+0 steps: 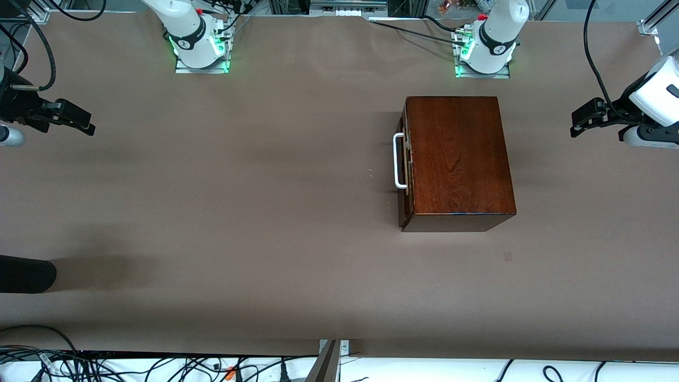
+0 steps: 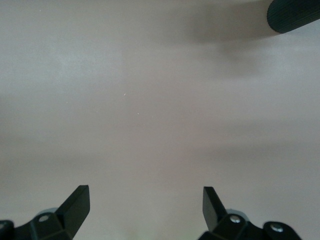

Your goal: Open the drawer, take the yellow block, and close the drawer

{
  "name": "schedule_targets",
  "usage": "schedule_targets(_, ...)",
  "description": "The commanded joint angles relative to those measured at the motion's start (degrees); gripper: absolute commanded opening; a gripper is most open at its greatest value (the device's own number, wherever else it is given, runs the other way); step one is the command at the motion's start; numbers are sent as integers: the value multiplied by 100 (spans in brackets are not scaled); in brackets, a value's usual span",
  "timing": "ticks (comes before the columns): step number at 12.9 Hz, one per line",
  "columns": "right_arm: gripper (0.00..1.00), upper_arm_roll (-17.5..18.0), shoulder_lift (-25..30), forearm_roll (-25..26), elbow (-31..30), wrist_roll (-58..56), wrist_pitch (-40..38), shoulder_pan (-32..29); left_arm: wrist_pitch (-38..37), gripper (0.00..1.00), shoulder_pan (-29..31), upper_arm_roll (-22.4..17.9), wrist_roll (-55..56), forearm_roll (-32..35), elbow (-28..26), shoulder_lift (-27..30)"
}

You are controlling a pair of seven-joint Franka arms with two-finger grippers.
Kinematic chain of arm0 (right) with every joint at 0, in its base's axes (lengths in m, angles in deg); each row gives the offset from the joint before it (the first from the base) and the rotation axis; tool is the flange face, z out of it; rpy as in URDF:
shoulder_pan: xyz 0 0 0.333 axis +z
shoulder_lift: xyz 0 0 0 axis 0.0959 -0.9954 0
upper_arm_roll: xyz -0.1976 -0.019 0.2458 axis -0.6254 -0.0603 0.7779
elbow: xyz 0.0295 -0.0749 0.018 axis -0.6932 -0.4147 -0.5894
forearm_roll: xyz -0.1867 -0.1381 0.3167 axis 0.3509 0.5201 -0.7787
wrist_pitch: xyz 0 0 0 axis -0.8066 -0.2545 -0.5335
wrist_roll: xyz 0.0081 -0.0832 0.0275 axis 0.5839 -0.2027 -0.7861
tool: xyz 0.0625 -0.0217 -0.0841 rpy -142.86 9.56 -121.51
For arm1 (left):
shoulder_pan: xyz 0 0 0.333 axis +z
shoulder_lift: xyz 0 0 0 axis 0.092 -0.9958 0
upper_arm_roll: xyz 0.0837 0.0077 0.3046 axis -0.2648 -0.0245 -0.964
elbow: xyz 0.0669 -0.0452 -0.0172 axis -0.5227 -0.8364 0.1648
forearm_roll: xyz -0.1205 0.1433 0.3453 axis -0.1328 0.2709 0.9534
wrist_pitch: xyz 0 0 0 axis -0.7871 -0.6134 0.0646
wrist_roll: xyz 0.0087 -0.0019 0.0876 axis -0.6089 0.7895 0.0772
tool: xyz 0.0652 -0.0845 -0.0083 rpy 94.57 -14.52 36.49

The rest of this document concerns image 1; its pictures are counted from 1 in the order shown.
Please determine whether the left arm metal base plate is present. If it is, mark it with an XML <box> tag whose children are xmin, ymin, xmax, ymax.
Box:
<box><xmin>454</xmin><ymin>29</ymin><xmax>511</xmax><ymax>79</ymax></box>

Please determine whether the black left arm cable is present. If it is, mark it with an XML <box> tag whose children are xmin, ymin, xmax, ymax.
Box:
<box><xmin>584</xmin><ymin>0</ymin><xmax>621</xmax><ymax>120</ymax></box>

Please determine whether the dark brown wooden cabinet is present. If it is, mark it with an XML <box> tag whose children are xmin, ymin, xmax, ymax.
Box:
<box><xmin>399</xmin><ymin>95</ymin><xmax>517</xmax><ymax>233</ymax></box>

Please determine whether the silver electronics box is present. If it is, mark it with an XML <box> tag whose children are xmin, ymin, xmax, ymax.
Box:
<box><xmin>309</xmin><ymin>0</ymin><xmax>389</xmax><ymax>18</ymax></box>

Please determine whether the aluminium corner bracket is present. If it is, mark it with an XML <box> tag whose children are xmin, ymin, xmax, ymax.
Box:
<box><xmin>318</xmin><ymin>338</ymin><xmax>351</xmax><ymax>357</ymax></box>

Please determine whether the aluminium frame profile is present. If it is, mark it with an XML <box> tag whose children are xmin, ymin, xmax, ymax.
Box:
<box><xmin>638</xmin><ymin>0</ymin><xmax>679</xmax><ymax>37</ymax></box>
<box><xmin>0</xmin><ymin>0</ymin><xmax>51</xmax><ymax>24</ymax></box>

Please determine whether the grey metal post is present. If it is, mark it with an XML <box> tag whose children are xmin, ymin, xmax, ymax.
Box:
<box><xmin>305</xmin><ymin>341</ymin><xmax>341</xmax><ymax>382</ymax></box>

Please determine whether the black cylindrical object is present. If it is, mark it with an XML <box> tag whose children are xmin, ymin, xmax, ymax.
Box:
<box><xmin>0</xmin><ymin>255</ymin><xmax>57</xmax><ymax>294</ymax></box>

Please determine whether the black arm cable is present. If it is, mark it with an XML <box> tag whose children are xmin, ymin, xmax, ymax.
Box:
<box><xmin>8</xmin><ymin>0</ymin><xmax>57</xmax><ymax>92</ymax></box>
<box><xmin>584</xmin><ymin>0</ymin><xmax>621</xmax><ymax>120</ymax></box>

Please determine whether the wooden drawer with white handle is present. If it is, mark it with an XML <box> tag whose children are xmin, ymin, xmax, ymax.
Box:
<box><xmin>393</xmin><ymin>103</ymin><xmax>413</xmax><ymax>226</ymax></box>

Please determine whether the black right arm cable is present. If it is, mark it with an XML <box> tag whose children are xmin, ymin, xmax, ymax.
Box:
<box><xmin>8</xmin><ymin>0</ymin><xmax>57</xmax><ymax>92</ymax></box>

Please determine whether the black cable on table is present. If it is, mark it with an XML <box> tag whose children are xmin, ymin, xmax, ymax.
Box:
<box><xmin>369</xmin><ymin>19</ymin><xmax>467</xmax><ymax>46</ymax></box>

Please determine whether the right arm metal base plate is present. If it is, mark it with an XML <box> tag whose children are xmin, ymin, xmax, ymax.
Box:
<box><xmin>175</xmin><ymin>16</ymin><xmax>230</xmax><ymax>74</ymax></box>

